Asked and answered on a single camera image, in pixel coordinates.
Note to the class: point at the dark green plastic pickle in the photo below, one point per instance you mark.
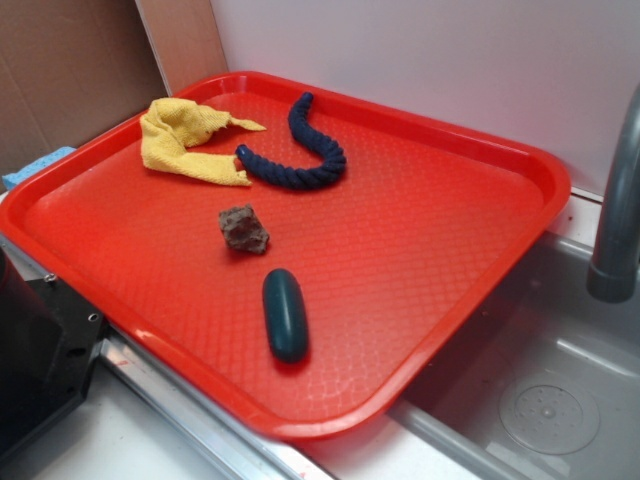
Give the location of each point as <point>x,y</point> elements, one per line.
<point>285,316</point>

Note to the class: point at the yellow knitted cloth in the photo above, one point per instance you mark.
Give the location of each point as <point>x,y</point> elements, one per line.
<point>171,127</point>

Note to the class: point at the grey toy sink basin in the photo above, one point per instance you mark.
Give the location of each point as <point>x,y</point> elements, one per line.
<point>541,381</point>

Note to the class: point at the blue sponge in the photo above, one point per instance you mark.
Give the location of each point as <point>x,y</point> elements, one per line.
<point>13,179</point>

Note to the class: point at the brown cardboard panel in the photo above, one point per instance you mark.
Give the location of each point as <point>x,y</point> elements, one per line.
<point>71,70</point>

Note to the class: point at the red plastic tray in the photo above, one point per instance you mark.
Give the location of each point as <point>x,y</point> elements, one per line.
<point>391,260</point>

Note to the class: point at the brown sponge cube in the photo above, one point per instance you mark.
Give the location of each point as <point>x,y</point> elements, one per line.
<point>242,230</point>

